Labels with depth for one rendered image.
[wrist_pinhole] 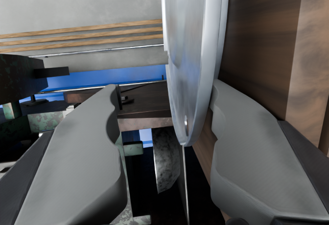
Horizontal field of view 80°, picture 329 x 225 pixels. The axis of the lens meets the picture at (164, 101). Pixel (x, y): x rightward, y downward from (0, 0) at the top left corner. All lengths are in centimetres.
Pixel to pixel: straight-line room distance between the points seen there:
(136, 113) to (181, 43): 38
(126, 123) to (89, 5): 166
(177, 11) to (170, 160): 65
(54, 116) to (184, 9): 101
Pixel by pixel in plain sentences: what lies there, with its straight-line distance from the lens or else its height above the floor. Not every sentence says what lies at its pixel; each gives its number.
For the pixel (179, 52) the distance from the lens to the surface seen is 19.
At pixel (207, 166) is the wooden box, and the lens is 22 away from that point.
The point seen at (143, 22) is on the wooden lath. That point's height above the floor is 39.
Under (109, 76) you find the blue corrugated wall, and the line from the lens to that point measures 198.
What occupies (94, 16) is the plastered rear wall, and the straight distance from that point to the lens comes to 207.
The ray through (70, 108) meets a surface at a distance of 86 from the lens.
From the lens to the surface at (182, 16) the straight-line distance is 17.
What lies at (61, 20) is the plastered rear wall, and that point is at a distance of 214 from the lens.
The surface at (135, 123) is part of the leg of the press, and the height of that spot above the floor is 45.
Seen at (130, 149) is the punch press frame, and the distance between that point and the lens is 64.
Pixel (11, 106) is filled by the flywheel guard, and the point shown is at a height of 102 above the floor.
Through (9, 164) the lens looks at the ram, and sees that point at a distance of 98.
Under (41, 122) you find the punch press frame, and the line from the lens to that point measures 116.
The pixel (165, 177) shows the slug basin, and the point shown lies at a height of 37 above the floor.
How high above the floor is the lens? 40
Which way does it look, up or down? 4 degrees down
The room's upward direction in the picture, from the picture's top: 96 degrees counter-clockwise
